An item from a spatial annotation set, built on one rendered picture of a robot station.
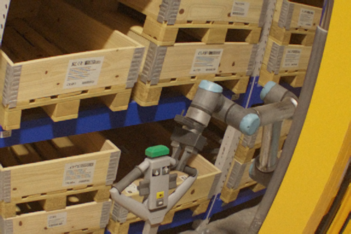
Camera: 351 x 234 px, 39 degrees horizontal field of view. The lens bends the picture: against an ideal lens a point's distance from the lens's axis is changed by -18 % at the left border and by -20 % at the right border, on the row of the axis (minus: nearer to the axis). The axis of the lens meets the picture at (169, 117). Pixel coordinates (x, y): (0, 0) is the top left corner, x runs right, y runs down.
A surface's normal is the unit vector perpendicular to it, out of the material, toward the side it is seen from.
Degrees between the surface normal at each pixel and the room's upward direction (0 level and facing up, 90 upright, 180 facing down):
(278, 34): 90
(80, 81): 90
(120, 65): 90
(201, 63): 90
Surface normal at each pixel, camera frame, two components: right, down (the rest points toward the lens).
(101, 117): 0.63, 0.47
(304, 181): -0.74, 0.13
